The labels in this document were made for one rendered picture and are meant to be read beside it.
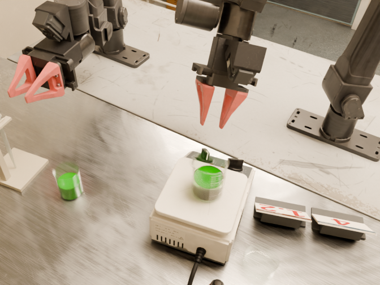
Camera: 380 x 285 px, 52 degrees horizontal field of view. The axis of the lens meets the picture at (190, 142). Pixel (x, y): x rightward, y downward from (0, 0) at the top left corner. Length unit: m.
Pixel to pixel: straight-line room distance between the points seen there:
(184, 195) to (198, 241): 0.07
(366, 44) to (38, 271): 0.65
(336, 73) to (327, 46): 2.41
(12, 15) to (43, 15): 1.45
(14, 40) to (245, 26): 1.71
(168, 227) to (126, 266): 0.09
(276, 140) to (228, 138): 0.10
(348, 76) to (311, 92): 0.25
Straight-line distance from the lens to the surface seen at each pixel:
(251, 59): 0.57
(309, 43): 3.18
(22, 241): 0.70
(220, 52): 0.63
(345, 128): 0.85
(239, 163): 0.70
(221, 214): 0.58
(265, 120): 0.89
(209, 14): 0.63
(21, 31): 2.24
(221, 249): 0.60
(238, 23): 0.64
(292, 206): 0.73
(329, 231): 0.71
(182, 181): 0.62
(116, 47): 1.05
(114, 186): 0.73
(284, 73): 1.05
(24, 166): 0.79
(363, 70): 0.78
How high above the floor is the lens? 1.46
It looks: 44 degrees down
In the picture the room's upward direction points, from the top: 4 degrees clockwise
